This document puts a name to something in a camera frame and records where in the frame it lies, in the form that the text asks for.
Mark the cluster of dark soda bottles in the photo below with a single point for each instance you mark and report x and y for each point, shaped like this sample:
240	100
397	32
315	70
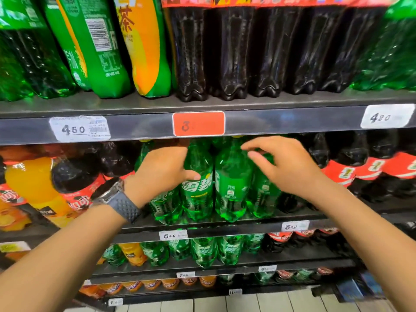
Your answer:
312	51

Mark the person's right hand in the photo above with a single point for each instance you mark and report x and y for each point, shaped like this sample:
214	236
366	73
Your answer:
289	165

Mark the yellow price tag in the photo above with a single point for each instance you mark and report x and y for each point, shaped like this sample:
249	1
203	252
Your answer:
13	247

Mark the red price tag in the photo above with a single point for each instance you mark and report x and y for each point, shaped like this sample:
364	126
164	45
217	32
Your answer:
199	124

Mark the row of yellow-capped green bottles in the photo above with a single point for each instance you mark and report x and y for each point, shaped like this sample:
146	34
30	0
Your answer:
165	207

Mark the green-label green soda bottle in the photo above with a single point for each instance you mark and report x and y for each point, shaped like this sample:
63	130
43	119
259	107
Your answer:
265	278
180	249
227	280
204	253
304	275
113	256

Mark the grey perforated-band wristwatch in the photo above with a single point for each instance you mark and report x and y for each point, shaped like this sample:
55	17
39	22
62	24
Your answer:
125	206

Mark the small white price tag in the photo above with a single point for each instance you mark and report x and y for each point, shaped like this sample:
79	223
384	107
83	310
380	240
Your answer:
295	226
115	302
235	292
388	116

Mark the light green soda bottle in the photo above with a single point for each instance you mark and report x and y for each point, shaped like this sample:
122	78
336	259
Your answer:
156	253

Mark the blue-label orange soda bottle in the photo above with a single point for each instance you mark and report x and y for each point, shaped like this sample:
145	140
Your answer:
208	281
170	284
189	281

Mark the row of green-label green bottles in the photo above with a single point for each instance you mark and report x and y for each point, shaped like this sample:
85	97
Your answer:
230	250

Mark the row of orange soda bottles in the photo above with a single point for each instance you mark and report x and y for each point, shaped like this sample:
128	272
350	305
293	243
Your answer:
130	286

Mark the yellow-capped green soda bottle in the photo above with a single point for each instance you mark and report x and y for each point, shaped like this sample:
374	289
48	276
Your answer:
232	191
198	204

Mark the black metal shelf rack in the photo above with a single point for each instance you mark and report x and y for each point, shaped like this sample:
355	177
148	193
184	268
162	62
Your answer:
276	121

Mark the person's left forearm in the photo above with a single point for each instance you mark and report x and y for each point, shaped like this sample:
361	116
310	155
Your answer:
55	263

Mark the person's left hand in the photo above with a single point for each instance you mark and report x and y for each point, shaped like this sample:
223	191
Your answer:
159	172

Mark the big orange soda bottle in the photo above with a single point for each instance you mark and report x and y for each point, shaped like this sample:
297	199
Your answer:
29	181
13	220

